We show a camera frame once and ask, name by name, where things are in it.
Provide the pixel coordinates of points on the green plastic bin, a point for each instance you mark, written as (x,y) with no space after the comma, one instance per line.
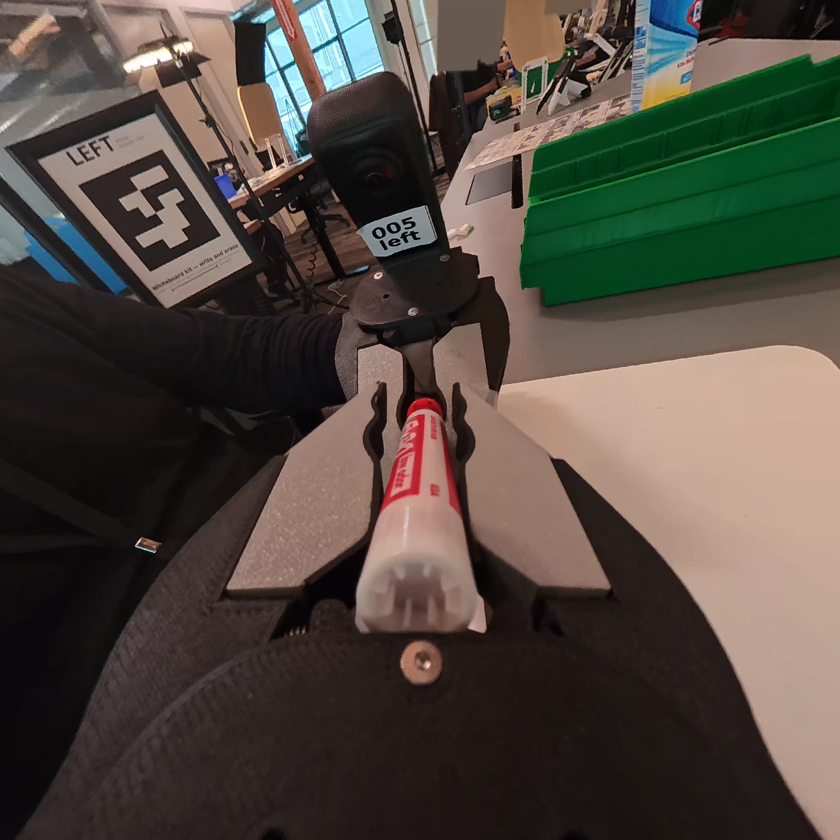
(656,229)

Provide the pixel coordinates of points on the white whiteboard sheet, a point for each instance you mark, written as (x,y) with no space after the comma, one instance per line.
(689,492)

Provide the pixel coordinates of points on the chair with dark jacket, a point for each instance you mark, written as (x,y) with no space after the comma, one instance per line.
(449,118)

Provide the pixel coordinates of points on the small white plastic piece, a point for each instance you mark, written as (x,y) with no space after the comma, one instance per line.
(460,230)

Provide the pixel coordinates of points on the red marker cap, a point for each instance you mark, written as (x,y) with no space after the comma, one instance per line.
(423,401)

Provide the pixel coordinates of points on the red dry erase marker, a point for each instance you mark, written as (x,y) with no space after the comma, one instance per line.
(407,558)

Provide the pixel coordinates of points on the small blue bin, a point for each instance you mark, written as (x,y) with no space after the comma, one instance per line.
(223,186)

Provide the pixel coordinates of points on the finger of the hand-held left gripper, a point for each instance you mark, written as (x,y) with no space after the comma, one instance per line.
(466,358)
(380,367)

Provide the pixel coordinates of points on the disinfecting wipes canister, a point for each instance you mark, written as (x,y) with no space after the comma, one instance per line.
(663,65)

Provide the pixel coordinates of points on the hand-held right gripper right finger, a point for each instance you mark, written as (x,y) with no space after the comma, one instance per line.
(538,518)

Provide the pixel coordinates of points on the wooden desk with black legs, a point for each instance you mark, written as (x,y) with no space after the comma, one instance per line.
(282,174)

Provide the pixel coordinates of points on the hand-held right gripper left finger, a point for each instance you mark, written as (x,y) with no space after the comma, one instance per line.
(308,512)

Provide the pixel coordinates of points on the framed fiducial marker sign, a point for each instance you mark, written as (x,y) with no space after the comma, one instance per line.
(65,177)

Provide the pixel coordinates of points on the wooden sign board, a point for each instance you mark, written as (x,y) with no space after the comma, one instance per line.
(259,111)
(535,33)

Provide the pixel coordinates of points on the studio light on stand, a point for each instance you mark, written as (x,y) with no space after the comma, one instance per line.
(157,56)

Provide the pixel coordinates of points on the printed paper sheets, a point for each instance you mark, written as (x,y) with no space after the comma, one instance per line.
(558,128)

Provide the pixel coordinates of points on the black light flag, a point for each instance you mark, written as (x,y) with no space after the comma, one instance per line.
(249,52)

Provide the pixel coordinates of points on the person's left forearm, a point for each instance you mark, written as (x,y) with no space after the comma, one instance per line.
(197,354)

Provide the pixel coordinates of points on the wooden support post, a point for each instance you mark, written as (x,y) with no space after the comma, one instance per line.
(298,46)

